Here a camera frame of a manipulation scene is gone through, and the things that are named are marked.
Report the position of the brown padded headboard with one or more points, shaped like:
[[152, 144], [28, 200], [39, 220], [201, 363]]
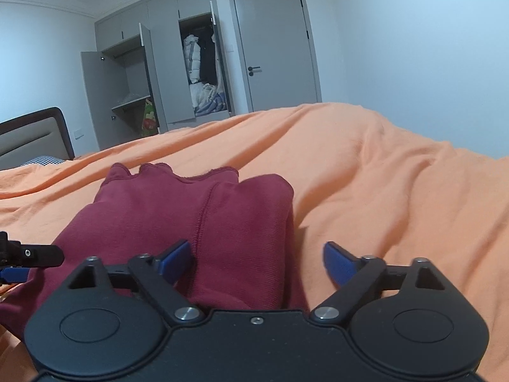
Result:
[[35, 136]]

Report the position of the hanging clothes in wardrobe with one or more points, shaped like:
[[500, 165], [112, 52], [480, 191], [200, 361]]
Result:
[[200, 57]]

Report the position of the grey room door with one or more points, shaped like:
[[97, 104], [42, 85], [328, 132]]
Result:
[[275, 35]]

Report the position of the orange bed sheet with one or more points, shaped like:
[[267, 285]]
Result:
[[358, 180]]

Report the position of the grey wardrobe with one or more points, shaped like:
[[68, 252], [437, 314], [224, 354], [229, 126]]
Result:
[[139, 55]]

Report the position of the white wall socket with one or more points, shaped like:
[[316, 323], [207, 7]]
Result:
[[78, 133]]

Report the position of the colourful bag in wardrobe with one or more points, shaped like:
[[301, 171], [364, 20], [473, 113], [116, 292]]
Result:
[[150, 125]]

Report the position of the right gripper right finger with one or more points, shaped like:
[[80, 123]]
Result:
[[361, 281]]

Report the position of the folded clothes pile in wardrobe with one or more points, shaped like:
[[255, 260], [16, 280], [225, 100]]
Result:
[[207, 99]]

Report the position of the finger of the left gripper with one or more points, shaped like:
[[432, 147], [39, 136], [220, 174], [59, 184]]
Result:
[[17, 259]]

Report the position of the black door handle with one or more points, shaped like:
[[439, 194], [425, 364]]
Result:
[[253, 70]]

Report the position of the dark red garment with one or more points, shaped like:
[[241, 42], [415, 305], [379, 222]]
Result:
[[241, 232]]

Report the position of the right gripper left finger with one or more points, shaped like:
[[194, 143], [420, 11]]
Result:
[[139, 291]]

